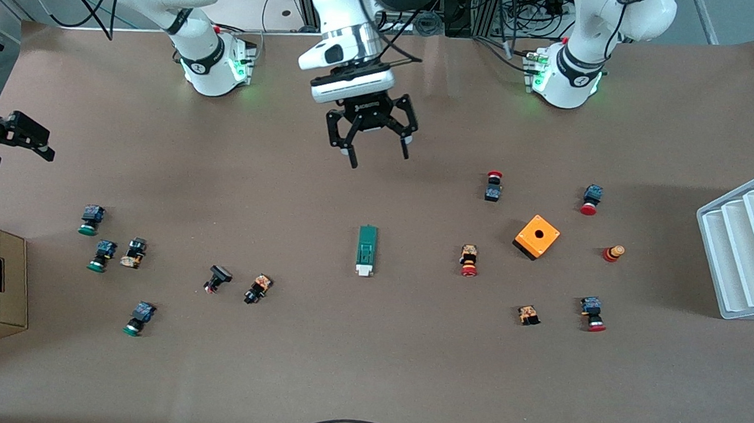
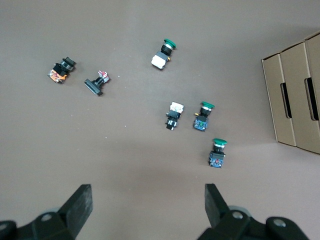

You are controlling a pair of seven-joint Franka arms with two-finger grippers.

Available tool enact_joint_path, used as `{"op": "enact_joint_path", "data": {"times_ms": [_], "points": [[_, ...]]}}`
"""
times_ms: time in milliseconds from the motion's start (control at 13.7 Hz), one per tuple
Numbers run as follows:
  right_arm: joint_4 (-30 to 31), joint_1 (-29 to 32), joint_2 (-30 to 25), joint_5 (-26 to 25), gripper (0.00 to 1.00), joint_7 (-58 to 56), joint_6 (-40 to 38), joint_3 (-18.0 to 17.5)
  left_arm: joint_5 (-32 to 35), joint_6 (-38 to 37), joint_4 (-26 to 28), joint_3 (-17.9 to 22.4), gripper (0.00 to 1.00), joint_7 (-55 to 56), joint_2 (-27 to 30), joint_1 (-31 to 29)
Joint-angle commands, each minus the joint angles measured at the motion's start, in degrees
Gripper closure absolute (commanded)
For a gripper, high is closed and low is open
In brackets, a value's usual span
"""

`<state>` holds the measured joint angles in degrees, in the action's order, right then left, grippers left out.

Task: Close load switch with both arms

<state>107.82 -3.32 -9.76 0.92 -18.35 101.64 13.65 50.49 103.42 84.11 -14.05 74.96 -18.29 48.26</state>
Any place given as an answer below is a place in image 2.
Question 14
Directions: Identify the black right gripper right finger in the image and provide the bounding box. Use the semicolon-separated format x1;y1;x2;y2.
197;183;310;240

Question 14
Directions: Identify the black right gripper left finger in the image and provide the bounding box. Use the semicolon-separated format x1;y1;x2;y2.
0;184;94;240

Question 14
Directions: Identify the black square head push button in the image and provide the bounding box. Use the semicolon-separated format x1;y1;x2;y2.
84;70;111;97

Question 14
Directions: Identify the green mushroom push button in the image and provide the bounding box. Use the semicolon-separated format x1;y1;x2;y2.
192;101;216;132
150;38;177;71
208;138;228;169

